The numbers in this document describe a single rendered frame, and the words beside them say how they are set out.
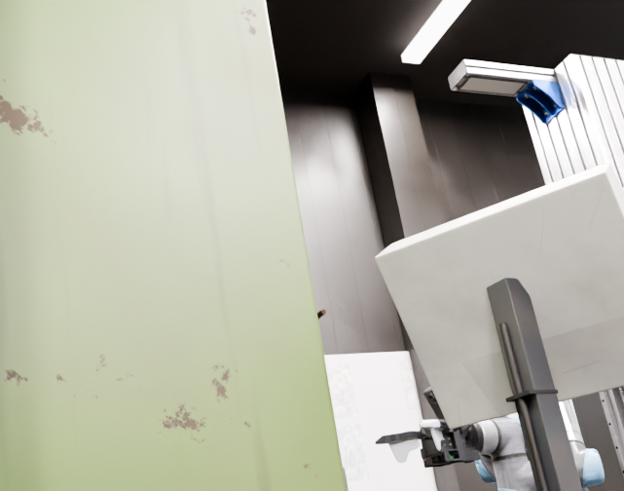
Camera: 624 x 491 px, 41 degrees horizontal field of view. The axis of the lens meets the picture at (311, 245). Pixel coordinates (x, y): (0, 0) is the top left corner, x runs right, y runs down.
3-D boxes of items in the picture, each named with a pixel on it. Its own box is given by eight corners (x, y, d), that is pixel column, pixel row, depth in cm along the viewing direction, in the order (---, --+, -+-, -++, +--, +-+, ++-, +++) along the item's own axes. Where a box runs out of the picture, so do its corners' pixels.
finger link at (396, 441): (379, 466, 170) (423, 458, 170) (374, 436, 172) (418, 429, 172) (379, 467, 173) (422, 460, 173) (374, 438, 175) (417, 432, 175)
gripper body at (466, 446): (444, 461, 165) (488, 457, 172) (435, 418, 168) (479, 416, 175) (421, 468, 171) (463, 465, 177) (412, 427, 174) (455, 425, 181)
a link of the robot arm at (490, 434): (494, 414, 177) (468, 423, 183) (477, 415, 175) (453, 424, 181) (501, 450, 174) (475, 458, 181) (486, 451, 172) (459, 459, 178)
